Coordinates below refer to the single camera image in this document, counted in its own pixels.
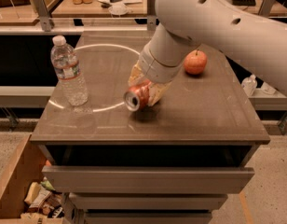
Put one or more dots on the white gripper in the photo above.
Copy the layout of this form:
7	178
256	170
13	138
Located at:
157	69

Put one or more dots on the orange soda can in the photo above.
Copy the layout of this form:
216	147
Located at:
137	96

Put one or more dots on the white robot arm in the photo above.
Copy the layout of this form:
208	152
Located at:
256	43

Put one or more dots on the red apple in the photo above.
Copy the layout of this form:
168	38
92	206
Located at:
195	62

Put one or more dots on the white bowl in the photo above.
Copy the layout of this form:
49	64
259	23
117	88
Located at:
118	9

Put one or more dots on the grey drawer cabinet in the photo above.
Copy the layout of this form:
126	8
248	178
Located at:
200	122

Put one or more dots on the clear plastic water bottle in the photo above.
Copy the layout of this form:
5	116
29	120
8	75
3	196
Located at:
68	72

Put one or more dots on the hand sanitizer bottle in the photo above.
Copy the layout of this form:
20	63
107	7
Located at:
249	85

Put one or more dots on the top grey drawer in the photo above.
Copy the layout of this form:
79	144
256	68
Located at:
147	180

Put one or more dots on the wooden bin with snacks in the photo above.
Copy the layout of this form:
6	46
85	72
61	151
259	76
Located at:
24	167

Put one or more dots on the middle metal post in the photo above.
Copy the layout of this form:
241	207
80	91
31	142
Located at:
151	15

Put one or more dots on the metal post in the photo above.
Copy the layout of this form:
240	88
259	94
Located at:
151	15
43	15
266	7

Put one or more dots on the left metal post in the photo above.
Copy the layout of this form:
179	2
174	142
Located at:
43	15

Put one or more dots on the right metal post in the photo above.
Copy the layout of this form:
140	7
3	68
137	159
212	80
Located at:
266	7

